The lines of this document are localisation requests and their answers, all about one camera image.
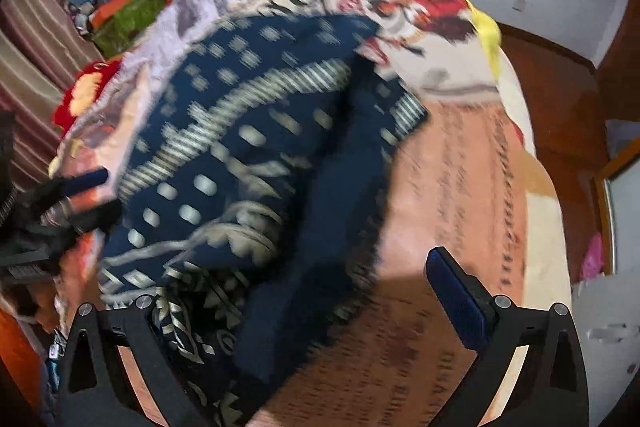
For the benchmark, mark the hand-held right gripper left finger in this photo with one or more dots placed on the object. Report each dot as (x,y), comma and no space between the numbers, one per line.
(145,322)

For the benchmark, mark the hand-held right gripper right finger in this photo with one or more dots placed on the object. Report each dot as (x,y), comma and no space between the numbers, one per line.
(457,302)

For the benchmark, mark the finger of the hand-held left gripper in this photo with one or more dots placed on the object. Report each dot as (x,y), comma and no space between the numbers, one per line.
(95,214)
(87,181)

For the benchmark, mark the navy patterned knit garment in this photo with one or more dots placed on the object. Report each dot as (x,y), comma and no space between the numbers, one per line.
(225,117)

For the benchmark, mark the red cloth with yellow patch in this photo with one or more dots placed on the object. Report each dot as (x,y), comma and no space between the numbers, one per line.
(67,112)

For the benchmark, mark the printed blanket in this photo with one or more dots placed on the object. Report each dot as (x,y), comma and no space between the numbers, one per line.
(450,182)

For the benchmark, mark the striped curtain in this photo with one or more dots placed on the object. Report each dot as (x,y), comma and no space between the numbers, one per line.
(30,57)

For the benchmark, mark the pink bag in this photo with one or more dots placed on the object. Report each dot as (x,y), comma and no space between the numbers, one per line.
(595,257)

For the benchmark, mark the green cloth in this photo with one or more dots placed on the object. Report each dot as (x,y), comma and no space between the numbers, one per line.
(127,19)

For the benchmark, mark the wood-framed mirror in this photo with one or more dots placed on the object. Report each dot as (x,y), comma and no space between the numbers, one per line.
(625,217)

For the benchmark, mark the wall socket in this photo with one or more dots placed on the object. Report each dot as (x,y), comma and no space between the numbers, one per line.
(520,3)

